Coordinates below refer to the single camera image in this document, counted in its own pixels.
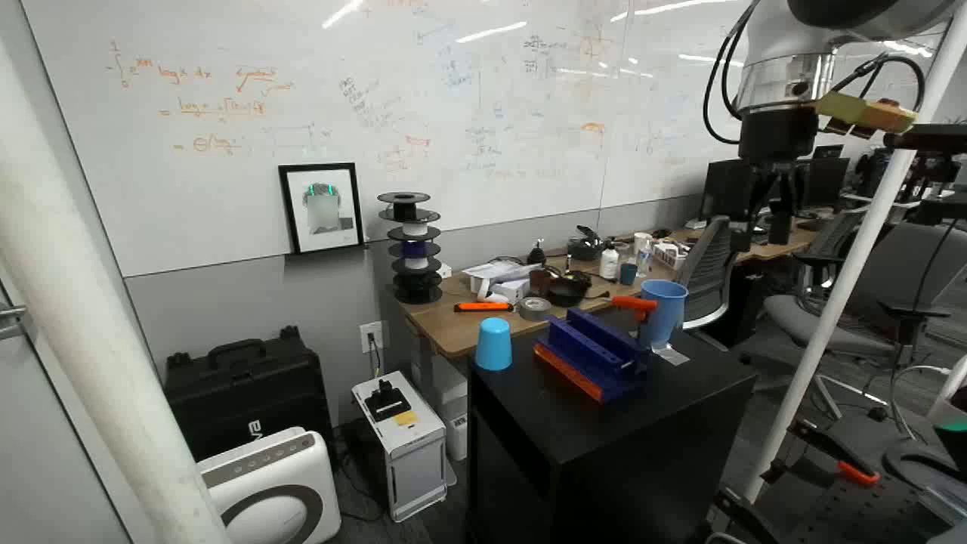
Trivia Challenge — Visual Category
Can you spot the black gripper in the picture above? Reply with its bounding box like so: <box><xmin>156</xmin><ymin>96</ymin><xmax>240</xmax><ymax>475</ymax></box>
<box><xmin>737</xmin><ymin>103</ymin><xmax>821</xmax><ymax>247</ymax></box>

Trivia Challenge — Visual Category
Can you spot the red block object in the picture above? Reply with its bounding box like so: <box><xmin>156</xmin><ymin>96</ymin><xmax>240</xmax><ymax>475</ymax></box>
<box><xmin>607</xmin><ymin>292</ymin><xmax>658</xmax><ymax>316</ymax></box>

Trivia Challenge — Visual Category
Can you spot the tall blue plastic cup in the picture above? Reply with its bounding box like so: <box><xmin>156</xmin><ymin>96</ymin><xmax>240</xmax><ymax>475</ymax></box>
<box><xmin>639</xmin><ymin>279</ymin><xmax>691</xmax><ymax>354</ymax></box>

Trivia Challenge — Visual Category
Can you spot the small light blue cup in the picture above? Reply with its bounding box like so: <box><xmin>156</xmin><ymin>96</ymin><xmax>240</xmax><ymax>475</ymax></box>
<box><xmin>471</xmin><ymin>315</ymin><xmax>517</xmax><ymax>375</ymax></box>

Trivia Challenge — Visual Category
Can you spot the grey office chair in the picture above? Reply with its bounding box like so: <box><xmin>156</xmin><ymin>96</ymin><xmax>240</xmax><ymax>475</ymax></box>
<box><xmin>671</xmin><ymin>212</ymin><xmax>741</xmax><ymax>333</ymax></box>

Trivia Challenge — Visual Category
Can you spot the white slanted stand pole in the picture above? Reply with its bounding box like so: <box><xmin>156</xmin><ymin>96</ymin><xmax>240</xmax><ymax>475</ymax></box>
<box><xmin>741</xmin><ymin>5</ymin><xmax>967</xmax><ymax>505</ymax></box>

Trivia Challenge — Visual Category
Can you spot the dark office chair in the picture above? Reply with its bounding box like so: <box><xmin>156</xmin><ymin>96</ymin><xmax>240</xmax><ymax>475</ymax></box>
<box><xmin>758</xmin><ymin>210</ymin><xmax>967</xmax><ymax>425</ymax></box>

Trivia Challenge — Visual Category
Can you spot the black bowl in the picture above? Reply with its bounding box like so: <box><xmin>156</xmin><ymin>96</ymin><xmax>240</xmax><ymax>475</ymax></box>
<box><xmin>540</xmin><ymin>268</ymin><xmax>597</xmax><ymax>309</ymax></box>

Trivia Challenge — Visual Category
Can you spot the grey tape roll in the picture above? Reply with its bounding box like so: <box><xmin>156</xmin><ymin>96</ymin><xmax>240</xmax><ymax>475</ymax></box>
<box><xmin>513</xmin><ymin>292</ymin><xmax>555</xmax><ymax>324</ymax></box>

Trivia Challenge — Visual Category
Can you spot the black table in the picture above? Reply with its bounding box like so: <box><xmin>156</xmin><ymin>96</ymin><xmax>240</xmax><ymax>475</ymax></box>
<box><xmin>467</xmin><ymin>331</ymin><xmax>763</xmax><ymax>544</ymax></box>

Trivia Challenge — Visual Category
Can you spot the orange utility knife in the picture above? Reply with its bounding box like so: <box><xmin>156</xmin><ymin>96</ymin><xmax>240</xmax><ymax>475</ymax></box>
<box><xmin>451</xmin><ymin>296</ymin><xmax>517</xmax><ymax>316</ymax></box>

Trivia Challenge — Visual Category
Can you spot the wooden desk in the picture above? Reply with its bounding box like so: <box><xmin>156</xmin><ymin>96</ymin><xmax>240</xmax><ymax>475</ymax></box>
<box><xmin>385</xmin><ymin>223</ymin><xmax>824</xmax><ymax>366</ymax></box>

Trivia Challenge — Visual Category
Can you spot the stack of filament spools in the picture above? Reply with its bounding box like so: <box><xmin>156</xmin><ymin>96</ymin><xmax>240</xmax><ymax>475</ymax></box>
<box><xmin>376</xmin><ymin>187</ymin><xmax>449</xmax><ymax>304</ymax></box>

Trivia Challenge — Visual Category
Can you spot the whiteboard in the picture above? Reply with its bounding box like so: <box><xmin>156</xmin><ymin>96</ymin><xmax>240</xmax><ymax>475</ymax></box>
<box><xmin>18</xmin><ymin>0</ymin><xmax>775</xmax><ymax>281</ymax></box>

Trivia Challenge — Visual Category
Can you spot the white box unit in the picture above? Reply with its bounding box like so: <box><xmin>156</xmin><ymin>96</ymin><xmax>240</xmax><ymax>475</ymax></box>
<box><xmin>347</xmin><ymin>369</ymin><xmax>454</xmax><ymax>526</ymax></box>

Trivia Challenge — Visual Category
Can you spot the black framed portrait picture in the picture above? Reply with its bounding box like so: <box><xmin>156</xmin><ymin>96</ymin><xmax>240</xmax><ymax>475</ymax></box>
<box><xmin>276</xmin><ymin>159</ymin><xmax>367</xmax><ymax>261</ymax></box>

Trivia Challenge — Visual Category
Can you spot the black hard carrying case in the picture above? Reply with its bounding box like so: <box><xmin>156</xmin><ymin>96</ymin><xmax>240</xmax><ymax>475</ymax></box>
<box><xmin>160</xmin><ymin>324</ymin><xmax>339</xmax><ymax>465</ymax></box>

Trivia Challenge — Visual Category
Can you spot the white air purifier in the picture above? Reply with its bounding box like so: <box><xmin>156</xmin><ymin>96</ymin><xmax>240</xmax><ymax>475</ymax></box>
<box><xmin>193</xmin><ymin>422</ymin><xmax>344</xmax><ymax>544</ymax></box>

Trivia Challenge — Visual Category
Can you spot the thick white pole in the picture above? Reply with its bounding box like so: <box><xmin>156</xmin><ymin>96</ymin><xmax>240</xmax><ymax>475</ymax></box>
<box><xmin>0</xmin><ymin>39</ymin><xmax>237</xmax><ymax>544</ymax></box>

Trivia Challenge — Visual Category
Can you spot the black camera on stand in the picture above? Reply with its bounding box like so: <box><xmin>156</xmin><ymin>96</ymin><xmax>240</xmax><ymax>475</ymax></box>
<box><xmin>885</xmin><ymin>119</ymin><xmax>967</xmax><ymax>228</ymax></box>

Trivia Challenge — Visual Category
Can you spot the orange handled clamp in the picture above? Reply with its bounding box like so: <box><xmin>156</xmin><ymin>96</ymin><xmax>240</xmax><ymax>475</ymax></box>
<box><xmin>792</xmin><ymin>420</ymin><xmax>885</xmax><ymax>492</ymax></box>

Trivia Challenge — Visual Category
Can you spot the white wall outlet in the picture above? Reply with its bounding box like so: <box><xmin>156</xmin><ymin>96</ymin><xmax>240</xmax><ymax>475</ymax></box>
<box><xmin>358</xmin><ymin>316</ymin><xmax>387</xmax><ymax>357</ymax></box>

